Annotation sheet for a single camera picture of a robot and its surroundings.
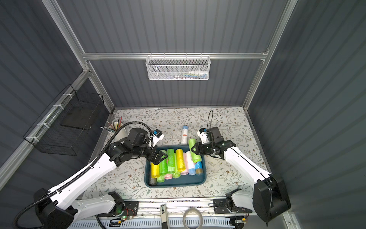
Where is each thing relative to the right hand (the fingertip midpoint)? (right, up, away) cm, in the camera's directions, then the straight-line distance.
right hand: (195, 149), depth 82 cm
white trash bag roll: (-2, -10, +5) cm, 12 cm away
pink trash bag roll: (-16, -16, 0) cm, 22 cm away
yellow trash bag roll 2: (-9, -6, +1) cm, 11 cm away
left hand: (-18, 0, -9) cm, 20 cm away
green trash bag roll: (-20, -17, -1) cm, 26 cm away
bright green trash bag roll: (-19, -9, -1) cm, 21 cm away
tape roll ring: (+1, -30, -12) cm, 32 cm away
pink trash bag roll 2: (-6, -9, +5) cm, 12 cm away
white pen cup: (-50, +8, +15) cm, 52 cm away
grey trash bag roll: (-24, -18, -1) cm, 31 cm away
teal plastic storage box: (-6, -19, +2) cm, 20 cm away
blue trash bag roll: (+2, -12, +3) cm, 12 cm away
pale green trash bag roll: (-11, -15, +1) cm, 19 cm away
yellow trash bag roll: (-23, -12, -2) cm, 26 cm away
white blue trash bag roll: (-7, +6, +18) cm, 20 cm away
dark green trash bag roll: (-15, -7, +1) cm, 16 cm away
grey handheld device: (-16, -30, -13) cm, 37 cm away
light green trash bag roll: (0, -4, -4) cm, 6 cm away
